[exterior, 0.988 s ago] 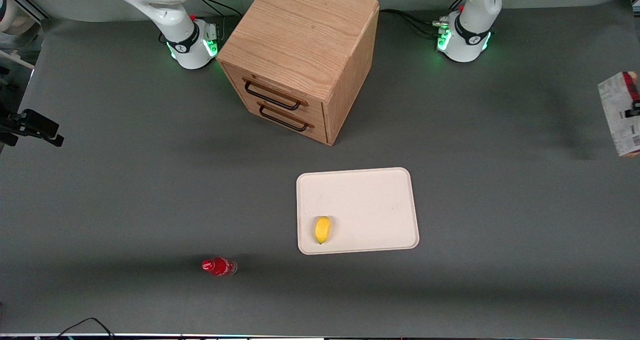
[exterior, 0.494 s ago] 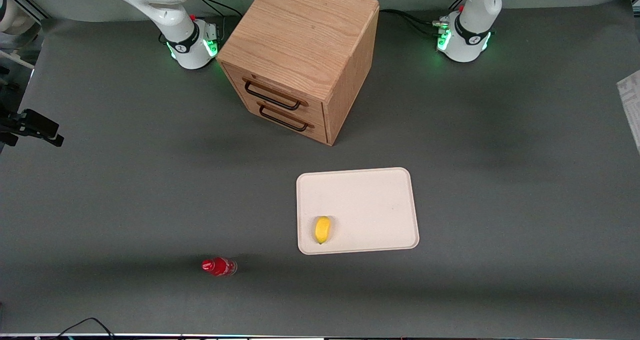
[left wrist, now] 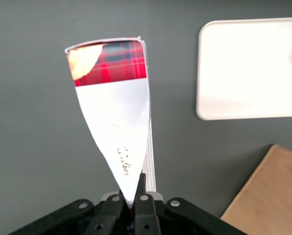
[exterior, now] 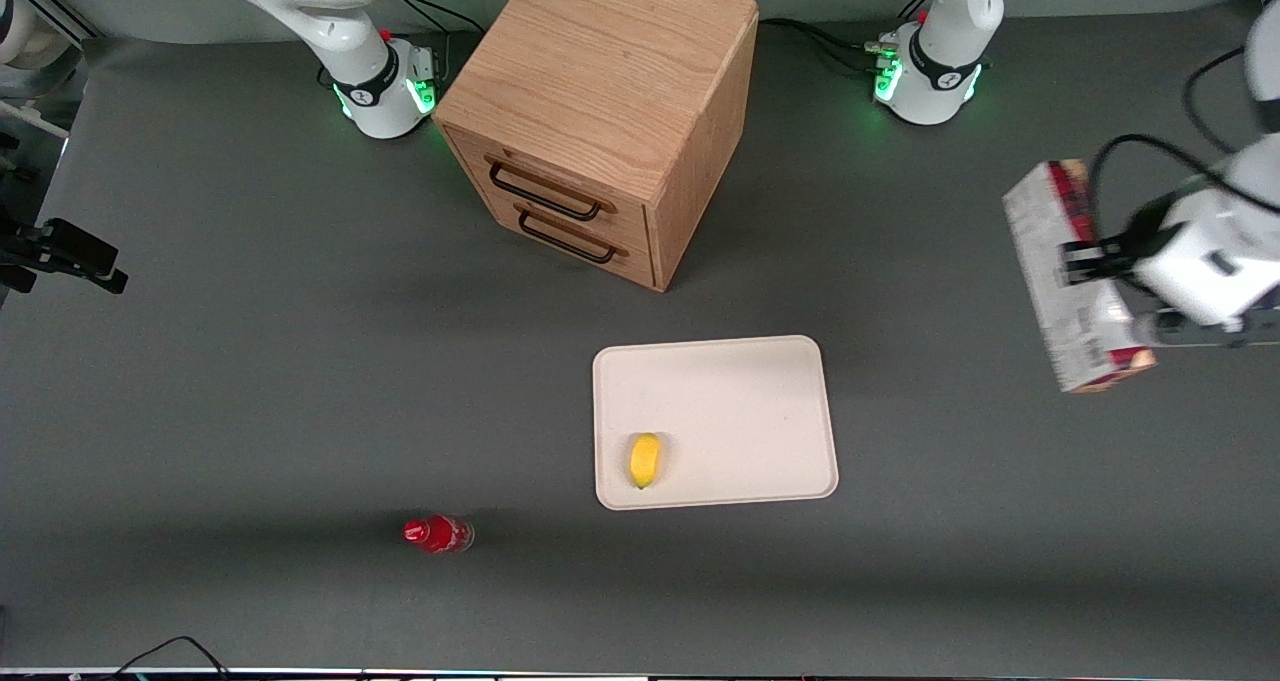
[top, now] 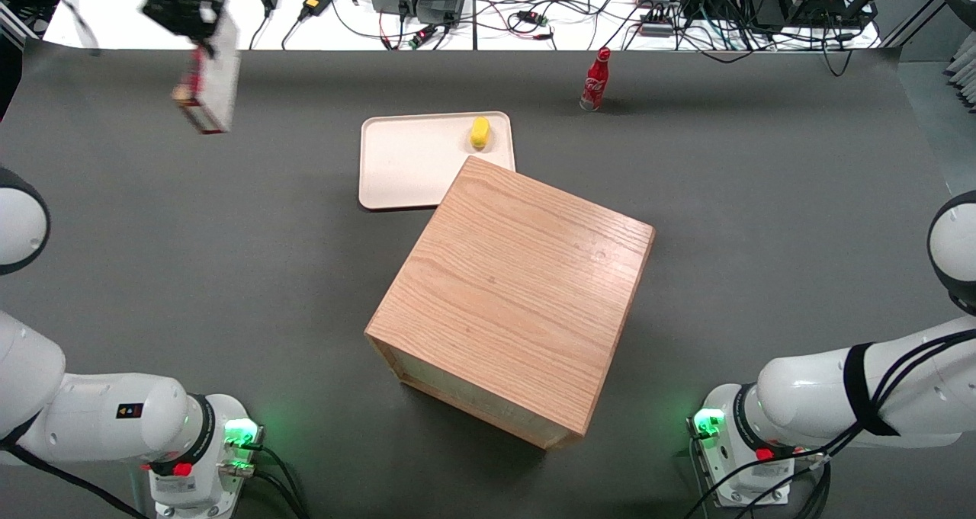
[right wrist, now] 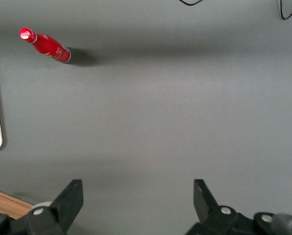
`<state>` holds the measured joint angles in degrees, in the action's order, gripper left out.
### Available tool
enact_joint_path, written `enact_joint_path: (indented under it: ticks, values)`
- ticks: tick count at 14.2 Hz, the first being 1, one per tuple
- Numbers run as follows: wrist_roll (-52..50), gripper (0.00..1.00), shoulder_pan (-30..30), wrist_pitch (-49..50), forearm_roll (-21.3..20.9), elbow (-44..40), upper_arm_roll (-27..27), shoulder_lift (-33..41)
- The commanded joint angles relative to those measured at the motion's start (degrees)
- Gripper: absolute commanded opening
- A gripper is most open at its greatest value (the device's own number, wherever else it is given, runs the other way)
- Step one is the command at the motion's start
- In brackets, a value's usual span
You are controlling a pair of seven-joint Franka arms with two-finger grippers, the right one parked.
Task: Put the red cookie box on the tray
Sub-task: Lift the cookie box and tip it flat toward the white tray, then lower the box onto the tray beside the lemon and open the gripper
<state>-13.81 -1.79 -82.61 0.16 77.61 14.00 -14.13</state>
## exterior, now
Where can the red cookie box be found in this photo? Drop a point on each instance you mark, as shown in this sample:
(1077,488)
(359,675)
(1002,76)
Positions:
(1065,291)

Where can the red plastic bottle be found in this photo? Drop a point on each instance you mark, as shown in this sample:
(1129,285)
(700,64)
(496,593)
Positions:
(438,534)

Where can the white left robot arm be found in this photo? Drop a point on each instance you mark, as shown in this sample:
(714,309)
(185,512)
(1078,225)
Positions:
(940,71)

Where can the black clamp device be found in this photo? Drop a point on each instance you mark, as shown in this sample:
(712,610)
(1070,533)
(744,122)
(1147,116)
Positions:
(60,251)

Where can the white rectangular tray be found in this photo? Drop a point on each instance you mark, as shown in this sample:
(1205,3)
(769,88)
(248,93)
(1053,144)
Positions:
(715,421)

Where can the white round object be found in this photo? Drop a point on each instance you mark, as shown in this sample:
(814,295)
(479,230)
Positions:
(30,21)

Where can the aluminium frame rail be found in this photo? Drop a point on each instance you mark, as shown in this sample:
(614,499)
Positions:
(55,6)

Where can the wooden two-drawer cabinet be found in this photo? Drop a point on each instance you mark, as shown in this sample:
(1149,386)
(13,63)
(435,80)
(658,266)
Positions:
(600,91)

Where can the wooden drawer front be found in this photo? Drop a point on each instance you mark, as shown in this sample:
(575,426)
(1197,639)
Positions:
(560,176)
(590,256)

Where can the yellow lemon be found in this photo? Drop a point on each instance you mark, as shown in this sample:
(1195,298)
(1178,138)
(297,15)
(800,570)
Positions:
(645,460)

